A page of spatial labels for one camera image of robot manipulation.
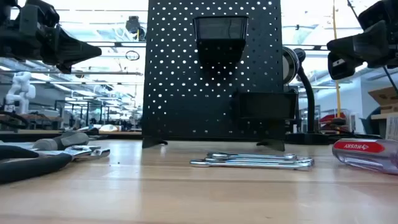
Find black ceiling cord reel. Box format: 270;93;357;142
126;15;147;42

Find silver combination wrench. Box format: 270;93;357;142
203;156;315;165
189;159;313;171
206;151;298;159

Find black metal pegboard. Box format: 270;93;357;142
142;0;285;152

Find black cable loop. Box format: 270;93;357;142
0;110;30;130

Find dark office chair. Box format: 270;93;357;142
362;114;386;138

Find white paper sign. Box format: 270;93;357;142
385;115;398;141

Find black hanging cable ring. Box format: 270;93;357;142
125;50;141;62

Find deep black pegboard bin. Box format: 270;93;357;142
192;15;249;68

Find cardboard box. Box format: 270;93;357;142
368;86;398;114

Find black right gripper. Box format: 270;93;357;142
326;0;398;80

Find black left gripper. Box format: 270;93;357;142
0;0;103;75

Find red clear-handled screwdriver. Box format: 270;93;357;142
331;138;398;175

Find wooden bench under white robot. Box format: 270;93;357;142
0;113;63;130

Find wide shallow black bin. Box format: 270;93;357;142
231;90;299;125

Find black-handled pliers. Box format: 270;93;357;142
0;144;111;184

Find grey black-handled screwdriver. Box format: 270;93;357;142
32;132;90;151

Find yellow cable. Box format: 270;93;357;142
331;0;342;118

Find black aluminium table frame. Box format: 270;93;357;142
0;130;398;146

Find red plastic crate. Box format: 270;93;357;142
320;112;346;125

